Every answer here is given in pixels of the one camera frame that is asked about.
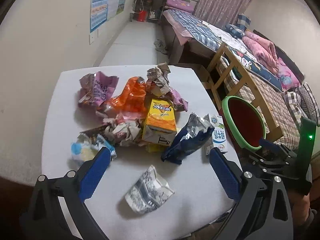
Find brown grey wrapper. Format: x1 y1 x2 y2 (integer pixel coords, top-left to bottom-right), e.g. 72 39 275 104
146 62 171 98

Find navy cartoon blanket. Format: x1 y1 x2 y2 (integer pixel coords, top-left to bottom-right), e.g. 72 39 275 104
230 48 283 92

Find pink patterned curtain right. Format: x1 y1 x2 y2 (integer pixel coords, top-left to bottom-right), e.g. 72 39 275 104
193 0 252 28

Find red bucket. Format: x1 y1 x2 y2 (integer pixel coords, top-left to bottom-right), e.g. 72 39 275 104
136 10 148 22

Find bed with blue plaid quilt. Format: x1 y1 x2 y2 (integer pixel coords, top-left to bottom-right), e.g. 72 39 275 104
164 9 248 54

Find blue wall poster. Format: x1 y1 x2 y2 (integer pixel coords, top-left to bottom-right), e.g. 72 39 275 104
90 0 108 33

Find yellow juice carton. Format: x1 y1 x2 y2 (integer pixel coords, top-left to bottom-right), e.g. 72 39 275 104
142 99 177 146

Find purple folded blanket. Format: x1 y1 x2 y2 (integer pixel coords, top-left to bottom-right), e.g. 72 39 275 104
165 0 194 13

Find grey shoes on floor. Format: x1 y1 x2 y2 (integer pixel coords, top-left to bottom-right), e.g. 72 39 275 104
153 39 168 55

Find white blue milk carton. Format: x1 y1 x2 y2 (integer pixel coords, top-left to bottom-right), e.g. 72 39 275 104
204 114 228 156

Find dark wooden desk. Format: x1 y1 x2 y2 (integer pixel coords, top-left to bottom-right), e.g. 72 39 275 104
130 0 167 24

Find yellow wrapper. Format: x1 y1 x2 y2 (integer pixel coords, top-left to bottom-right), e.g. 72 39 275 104
145 143 168 153

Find grey patterned paper cup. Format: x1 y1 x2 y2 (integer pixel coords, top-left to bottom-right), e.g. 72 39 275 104
124 165 175 215

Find green rimmed red trash bin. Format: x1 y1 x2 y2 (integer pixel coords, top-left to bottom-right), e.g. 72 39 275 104
221 96 266 152

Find dark blue foil snack bag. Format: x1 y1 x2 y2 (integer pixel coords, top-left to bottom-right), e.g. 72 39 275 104
161 113 214 165

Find pink plastic wrapper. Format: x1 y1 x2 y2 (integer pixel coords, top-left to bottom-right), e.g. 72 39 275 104
170 88 188 112

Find orange plastic wrapper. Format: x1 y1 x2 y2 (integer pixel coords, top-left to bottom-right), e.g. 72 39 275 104
107 76 146 115

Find blue plaid pillow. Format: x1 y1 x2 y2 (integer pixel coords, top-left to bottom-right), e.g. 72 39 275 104
236 14 251 31

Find pink floral folded quilt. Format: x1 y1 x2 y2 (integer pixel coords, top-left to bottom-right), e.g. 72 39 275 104
242 29 279 75

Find purple snack bag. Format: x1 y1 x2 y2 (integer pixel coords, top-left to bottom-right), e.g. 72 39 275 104
78 71 119 108

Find light blue snack bag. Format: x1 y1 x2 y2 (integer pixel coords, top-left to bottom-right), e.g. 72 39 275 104
71 133 117 165

